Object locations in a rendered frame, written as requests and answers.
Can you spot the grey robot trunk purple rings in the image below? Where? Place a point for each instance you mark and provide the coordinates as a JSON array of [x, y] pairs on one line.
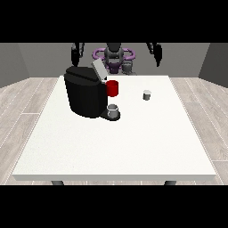
[[114, 59]]

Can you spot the pale grey machine lid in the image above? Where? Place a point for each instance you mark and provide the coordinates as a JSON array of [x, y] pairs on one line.
[[99, 70]]

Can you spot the small grey coffee pod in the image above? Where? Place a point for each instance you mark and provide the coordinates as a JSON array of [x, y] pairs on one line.
[[146, 95]]

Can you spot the black coffee machine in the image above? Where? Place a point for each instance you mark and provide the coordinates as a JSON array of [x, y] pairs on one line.
[[84, 93]]

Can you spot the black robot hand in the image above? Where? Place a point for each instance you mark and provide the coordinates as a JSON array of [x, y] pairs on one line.
[[156, 52], [77, 54]]

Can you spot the small grey cup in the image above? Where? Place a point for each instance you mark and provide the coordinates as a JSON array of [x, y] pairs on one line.
[[112, 111]]

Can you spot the red pod holder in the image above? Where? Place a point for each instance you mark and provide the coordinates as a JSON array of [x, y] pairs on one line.
[[112, 88]]

